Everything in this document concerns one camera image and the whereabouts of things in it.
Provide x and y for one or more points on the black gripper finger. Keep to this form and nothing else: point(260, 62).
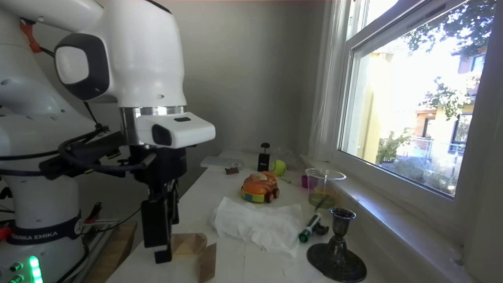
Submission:
point(175, 202)
point(156, 230)

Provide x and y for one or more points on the pink small cup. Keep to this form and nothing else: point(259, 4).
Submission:
point(309, 181)

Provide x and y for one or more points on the green marker pen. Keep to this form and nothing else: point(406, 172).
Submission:
point(314, 227)

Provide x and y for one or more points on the small dark block far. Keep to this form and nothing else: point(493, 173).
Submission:
point(233, 170)

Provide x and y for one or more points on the brown wooden block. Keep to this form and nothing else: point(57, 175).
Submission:
point(207, 263)
point(189, 244)

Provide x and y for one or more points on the yellow-green tennis ball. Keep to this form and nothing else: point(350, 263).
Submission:
point(279, 167)

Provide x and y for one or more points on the wooden board on floor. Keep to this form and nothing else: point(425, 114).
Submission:
point(117, 247)

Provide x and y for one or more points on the white crumpled cloth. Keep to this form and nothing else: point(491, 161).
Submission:
point(270, 228)

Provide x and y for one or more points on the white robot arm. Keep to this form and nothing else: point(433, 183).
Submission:
point(89, 85)

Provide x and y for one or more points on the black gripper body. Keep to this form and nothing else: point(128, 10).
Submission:
point(164, 167)

